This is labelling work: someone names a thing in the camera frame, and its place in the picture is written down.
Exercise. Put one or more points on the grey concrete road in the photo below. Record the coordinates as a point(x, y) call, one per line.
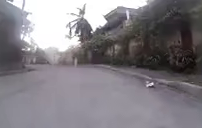
point(89, 100)

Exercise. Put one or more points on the palm tree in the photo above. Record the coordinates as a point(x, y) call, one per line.
point(79, 26)

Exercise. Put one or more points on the pale distant building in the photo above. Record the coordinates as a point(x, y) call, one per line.
point(51, 55)

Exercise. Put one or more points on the white litter scrap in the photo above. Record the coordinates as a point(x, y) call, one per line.
point(150, 84)

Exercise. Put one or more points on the overgrown house with bushes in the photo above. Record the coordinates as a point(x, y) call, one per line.
point(155, 40)

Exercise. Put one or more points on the concrete kerb with sidewalk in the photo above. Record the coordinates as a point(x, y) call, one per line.
point(175, 80)

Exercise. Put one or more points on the grey building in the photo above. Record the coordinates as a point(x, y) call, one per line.
point(4, 36)

